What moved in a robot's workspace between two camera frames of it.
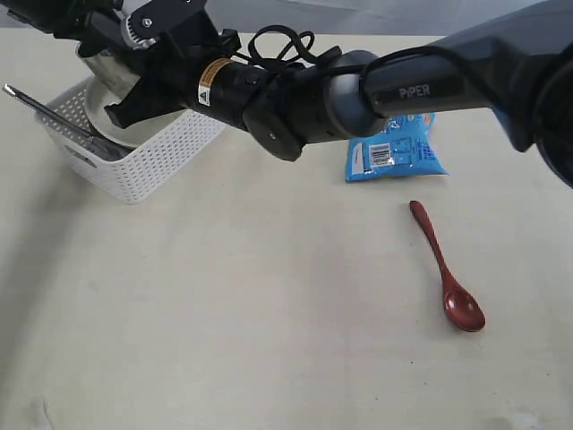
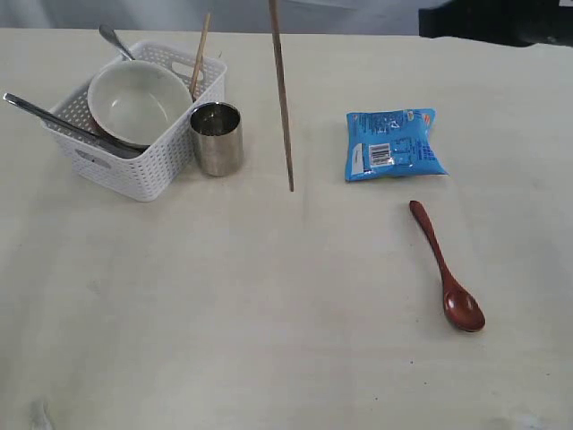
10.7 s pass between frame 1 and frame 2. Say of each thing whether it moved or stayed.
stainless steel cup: moved
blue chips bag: stayed
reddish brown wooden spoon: stayed
